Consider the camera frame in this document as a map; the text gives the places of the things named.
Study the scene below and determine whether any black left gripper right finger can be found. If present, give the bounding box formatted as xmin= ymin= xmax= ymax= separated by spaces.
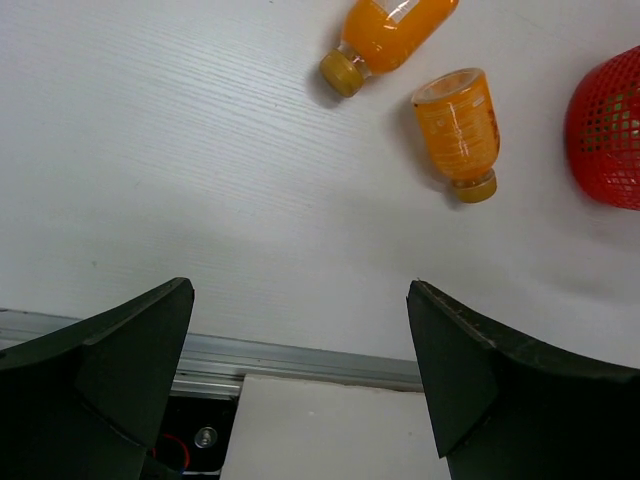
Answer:
xmin=407 ymin=280 xmax=639 ymax=479

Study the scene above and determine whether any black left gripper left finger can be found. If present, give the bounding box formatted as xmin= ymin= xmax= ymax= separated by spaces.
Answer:
xmin=1 ymin=278 xmax=194 ymax=479

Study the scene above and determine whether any orange juice bottle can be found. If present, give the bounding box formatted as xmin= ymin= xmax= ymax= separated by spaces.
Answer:
xmin=411 ymin=68 xmax=500 ymax=204
xmin=319 ymin=0 xmax=459 ymax=98

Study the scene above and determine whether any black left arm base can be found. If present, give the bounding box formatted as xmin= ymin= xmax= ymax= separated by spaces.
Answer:
xmin=147 ymin=395 xmax=238 ymax=479

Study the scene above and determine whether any red mesh waste bin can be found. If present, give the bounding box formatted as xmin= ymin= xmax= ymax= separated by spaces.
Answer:
xmin=564 ymin=47 xmax=639 ymax=210

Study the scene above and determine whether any aluminium table edge rail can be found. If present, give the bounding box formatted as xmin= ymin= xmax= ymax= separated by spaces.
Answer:
xmin=1 ymin=283 xmax=422 ymax=416

